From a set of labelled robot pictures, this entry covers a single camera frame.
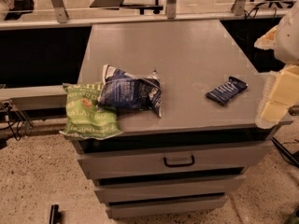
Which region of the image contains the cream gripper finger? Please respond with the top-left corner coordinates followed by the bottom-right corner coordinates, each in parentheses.
top-left (255, 64), bottom-right (299, 129)
top-left (254, 26), bottom-right (278, 50)

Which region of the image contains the blue rxbar blueberry wrapper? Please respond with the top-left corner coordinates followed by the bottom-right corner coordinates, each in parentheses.
top-left (206, 77), bottom-right (248, 105)

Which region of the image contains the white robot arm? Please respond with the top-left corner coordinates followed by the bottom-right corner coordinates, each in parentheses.
top-left (254, 1), bottom-right (299, 129)

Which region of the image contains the grey drawer cabinet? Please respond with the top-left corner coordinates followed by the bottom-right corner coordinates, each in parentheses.
top-left (71, 19), bottom-right (294, 220)

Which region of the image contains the blue chip bag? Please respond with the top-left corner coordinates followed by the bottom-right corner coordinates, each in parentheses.
top-left (98, 64), bottom-right (162, 117)

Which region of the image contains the green jalapeno chip bag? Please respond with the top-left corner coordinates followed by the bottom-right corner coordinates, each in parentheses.
top-left (60, 83), bottom-right (121, 140)

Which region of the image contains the black cylinder on floor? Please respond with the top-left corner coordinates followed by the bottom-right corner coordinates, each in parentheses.
top-left (49, 204), bottom-right (61, 224)

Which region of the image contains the black drawer handle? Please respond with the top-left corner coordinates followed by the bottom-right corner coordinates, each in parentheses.
top-left (163, 155), bottom-right (195, 168)

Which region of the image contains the grey metal railing frame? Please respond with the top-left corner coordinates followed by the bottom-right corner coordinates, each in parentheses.
top-left (0, 0), bottom-right (291, 31)

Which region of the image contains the black cables left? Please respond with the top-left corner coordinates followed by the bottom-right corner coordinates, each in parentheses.
top-left (0, 98), bottom-right (34, 142)

